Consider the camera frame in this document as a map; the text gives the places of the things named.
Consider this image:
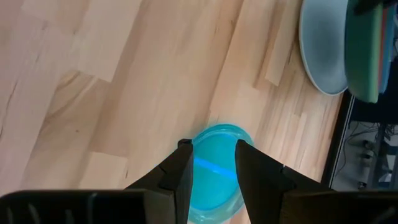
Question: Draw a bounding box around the small transparent teal plate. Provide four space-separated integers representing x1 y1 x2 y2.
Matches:
187 123 255 224

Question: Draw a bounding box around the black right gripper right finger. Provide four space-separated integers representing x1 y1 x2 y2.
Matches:
234 139 398 224

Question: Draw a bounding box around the pale white plastic plate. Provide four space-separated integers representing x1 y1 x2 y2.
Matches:
298 0 351 96

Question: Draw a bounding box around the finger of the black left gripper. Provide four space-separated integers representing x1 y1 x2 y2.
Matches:
353 0 398 15

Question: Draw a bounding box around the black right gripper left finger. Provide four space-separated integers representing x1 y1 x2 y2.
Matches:
0 138 195 224

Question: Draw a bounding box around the green plastic plate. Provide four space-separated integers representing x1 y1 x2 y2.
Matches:
344 0 384 104

